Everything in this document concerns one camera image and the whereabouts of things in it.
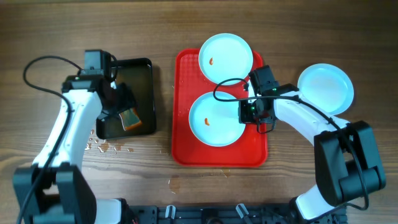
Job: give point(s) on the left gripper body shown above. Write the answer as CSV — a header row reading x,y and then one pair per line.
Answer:
x,y
121,99

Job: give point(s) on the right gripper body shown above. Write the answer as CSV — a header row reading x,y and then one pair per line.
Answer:
x,y
250,113

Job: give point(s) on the green orange sponge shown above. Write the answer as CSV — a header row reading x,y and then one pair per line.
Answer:
x,y
130,119

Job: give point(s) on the light blue plate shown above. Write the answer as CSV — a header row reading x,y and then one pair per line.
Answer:
x,y
327,87
225,57
214,120

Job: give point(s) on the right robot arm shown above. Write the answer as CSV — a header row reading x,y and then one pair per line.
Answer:
x,y
348,166

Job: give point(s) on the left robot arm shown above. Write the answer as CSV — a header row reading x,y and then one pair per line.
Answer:
x,y
53,189

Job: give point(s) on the black water tray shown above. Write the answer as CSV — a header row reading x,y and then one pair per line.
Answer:
x,y
137,75

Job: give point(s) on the red plastic tray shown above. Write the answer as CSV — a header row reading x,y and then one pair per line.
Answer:
x,y
250,150

